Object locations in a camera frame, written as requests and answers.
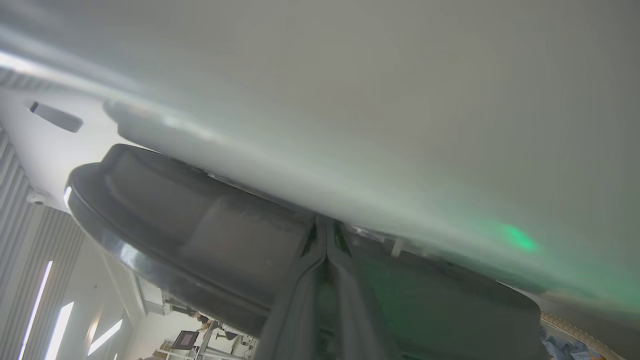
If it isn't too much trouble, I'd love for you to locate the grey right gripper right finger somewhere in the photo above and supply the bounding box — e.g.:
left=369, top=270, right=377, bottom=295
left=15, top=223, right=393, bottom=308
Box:
left=327, top=219, right=402, bottom=360

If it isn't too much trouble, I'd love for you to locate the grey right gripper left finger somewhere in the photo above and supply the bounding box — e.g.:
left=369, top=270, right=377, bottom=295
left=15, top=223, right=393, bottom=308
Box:
left=252, top=215, right=329, bottom=360

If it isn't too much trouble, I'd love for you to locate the dark round washing machine door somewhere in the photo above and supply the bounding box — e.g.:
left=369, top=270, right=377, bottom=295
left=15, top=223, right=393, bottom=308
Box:
left=65, top=144, right=551, bottom=360

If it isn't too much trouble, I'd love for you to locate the light blue orange-print garment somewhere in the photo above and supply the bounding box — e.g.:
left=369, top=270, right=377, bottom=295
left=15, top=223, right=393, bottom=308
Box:
left=540, top=327, right=603, bottom=360

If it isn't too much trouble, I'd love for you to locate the person in dark clothes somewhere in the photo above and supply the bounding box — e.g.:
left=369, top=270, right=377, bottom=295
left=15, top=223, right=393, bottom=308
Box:
left=192, top=311, right=241, bottom=342

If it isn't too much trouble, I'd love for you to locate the cream perforated laundry basket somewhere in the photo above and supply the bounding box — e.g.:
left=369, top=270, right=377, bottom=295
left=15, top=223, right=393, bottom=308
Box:
left=540, top=310, right=628, bottom=360

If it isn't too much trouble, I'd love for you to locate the white front-load washing machine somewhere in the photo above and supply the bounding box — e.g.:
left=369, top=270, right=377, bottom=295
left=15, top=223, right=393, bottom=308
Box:
left=0, top=0, right=640, bottom=346

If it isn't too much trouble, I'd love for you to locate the white desk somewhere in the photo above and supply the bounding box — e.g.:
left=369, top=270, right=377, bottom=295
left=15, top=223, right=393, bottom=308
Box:
left=152, top=342, right=257, bottom=360

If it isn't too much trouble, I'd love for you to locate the dark laptop computer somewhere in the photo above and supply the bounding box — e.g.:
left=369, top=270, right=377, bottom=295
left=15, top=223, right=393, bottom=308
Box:
left=171, top=330, right=201, bottom=352

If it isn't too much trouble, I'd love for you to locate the white ceiling light strip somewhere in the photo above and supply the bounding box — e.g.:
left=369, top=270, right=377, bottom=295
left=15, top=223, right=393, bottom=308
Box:
left=44, top=301, right=75, bottom=360
left=87, top=319, right=124, bottom=357
left=19, top=260, right=54, bottom=360

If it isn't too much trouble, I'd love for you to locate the dark ceiling vent slot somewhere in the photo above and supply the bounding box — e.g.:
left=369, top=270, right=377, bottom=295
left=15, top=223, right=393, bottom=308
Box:
left=29, top=101, right=84, bottom=134

